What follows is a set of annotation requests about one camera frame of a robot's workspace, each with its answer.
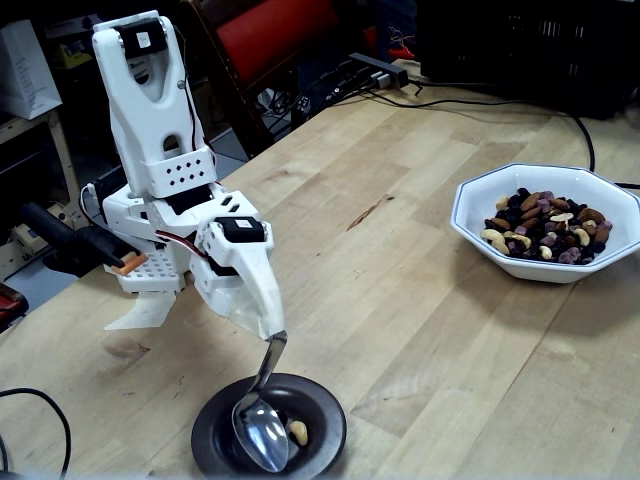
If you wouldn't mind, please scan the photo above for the white pivoting gripper finger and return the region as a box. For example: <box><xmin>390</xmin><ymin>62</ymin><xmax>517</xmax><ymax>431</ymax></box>
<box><xmin>197</xmin><ymin>222</ymin><xmax>287</xmax><ymax>339</ymax></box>

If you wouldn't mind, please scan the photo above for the white fixed gripper finger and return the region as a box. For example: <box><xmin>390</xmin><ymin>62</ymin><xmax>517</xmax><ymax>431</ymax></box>
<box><xmin>227</xmin><ymin>298</ymin><xmax>269</xmax><ymax>337</ymax></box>

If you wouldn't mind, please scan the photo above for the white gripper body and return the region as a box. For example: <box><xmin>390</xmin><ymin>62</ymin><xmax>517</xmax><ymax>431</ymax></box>
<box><xmin>191</xmin><ymin>215</ymin><xmax>274</xmax><ymax>316</ymax></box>

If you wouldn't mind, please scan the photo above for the metal spoon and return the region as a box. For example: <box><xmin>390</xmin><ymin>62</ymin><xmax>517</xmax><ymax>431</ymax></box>
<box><xmin>231</xmin><ymin>329</ymin><xmax>291</xmax><ymax>474</ymax></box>

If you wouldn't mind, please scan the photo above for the cashew nut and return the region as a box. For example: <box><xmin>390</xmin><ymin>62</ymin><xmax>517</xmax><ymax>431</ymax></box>
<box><xmin>288</xmin><ymin>419</ymin><xmax>310</xmax><ymax>447</ymax></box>

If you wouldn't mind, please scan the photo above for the dark brown plate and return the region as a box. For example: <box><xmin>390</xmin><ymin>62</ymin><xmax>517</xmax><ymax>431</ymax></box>
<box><xmin>190</xmin><ymin>372</ymin><xmax>348</xmax><ymax>480</ymax></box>

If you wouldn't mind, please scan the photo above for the white octagonal bowl blue rim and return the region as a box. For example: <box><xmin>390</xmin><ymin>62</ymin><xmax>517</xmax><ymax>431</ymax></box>
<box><xmin>449</xmin><ymin>162</ymin><xmax>640</xmax><ymax>285</ymax></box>

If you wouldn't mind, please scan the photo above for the beige masking tape wrap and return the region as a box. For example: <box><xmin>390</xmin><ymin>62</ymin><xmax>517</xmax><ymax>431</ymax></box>
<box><xmin>214</xmin><ymin>259</ymin><xmax>289</xmax><ymax>341</ymax></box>

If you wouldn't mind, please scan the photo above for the black clamp orange tip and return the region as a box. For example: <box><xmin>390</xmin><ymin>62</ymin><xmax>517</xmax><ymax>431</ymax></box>
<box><xmin>18</xmin><ymin>201</ymin><xmax>149</xmax><ymax>277</ymax></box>

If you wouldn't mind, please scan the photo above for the red brown seat edge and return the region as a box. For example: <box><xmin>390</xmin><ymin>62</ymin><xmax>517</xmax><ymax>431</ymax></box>
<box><xmin>0</xmin><ymin>281</ymin><xmax>30</xmax><ymax>331</ymax></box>

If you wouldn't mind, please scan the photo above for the black power strip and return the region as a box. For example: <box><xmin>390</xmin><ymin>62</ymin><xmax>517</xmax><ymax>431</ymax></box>
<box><xmin>348</xmin><ymin>52</ymin><xmax>410</xmax><ymax>90</ymax></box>

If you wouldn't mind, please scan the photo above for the red chair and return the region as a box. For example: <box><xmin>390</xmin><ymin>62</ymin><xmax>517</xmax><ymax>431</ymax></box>
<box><xmin>179</xmin><ymin>0</ymin><xmax>419</xmax><ymax>161</ymax></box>

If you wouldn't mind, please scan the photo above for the small yellow object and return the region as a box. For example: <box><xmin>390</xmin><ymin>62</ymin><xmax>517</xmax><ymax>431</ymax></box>
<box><xmin>58</xmin><ymin>42</ymin><xmax>95</xmax><ymax>70</ymax></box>

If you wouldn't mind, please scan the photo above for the white paper bag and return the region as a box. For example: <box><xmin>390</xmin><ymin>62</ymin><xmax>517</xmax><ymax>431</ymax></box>
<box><xmin>0</xmin><ymin>18</ymin><xmax>64</xmax><ymax>121</ymax></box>

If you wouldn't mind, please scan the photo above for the nut and dried fruit mix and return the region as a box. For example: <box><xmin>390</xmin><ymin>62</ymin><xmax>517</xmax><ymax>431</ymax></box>
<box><xmin>479</xmin><ymin>187</ymin><xmax>614</xmax><ymax>265</ymax></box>

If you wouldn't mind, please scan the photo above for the large black case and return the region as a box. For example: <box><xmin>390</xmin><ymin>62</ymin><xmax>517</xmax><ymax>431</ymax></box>
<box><xmin>417</xmin><ymin>0</ymin><xmax>640</xmax><ymax>121</ymax></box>

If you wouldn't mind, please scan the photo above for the wooden shelf frame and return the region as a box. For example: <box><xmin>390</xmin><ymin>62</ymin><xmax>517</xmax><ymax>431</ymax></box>
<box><xmin>0</xmin><ymin>107</ymin><xmax>84</xmax><ymax>211</ymax></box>

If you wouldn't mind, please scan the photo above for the thin black looped cable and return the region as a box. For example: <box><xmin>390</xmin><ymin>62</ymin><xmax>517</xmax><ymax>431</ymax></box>
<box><xmin>0</xmin><ymin>388</ymin><xmax>73</xmax><ymax>480</ymax></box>

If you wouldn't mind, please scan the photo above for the black cable across table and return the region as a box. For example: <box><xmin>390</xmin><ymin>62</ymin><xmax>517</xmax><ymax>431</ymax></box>
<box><xmin>384</xmin><ymin>74</ymin><xmax>640</xmax><ymax>191</ymax></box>

